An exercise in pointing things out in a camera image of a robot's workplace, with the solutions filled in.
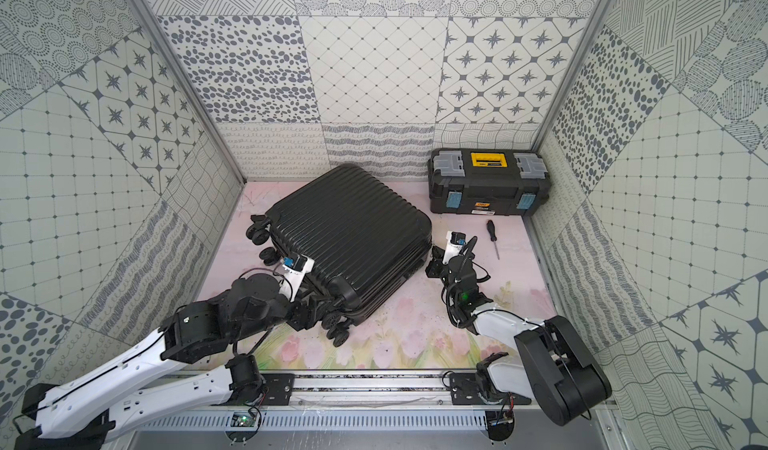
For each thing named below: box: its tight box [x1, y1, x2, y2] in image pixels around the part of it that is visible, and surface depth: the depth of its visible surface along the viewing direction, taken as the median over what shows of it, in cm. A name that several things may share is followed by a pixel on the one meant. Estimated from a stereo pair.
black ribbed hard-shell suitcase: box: [246, 164, 433, 346], surface depth 83 cm
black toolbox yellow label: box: [428, 148, 551, 216], surface depth 103 cm
